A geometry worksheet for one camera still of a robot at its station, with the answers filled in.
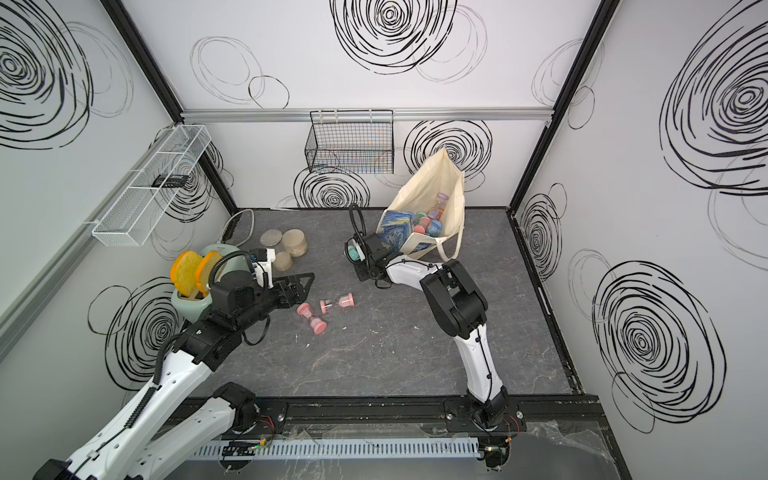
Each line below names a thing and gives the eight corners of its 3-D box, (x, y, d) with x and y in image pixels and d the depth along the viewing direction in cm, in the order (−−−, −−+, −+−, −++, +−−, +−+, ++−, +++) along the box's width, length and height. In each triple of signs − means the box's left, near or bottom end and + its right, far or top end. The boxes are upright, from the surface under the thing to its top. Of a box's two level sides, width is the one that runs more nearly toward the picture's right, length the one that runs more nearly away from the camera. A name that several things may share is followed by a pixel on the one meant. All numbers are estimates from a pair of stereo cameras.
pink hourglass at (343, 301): (322, 314, 93) (320, 309, 90) (321, 305, 95) (319, 301, 92) (355, 305, 95) (354, 300, 92) (353, 297, 97) (352, 292, 94)
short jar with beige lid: (284, 250, 110) (278, 236, 104) (298, 239, 113) (293, 225, 107) (298, 260, 107) (292, 247, 101) (312, 248, 110) (308, 235, 104)
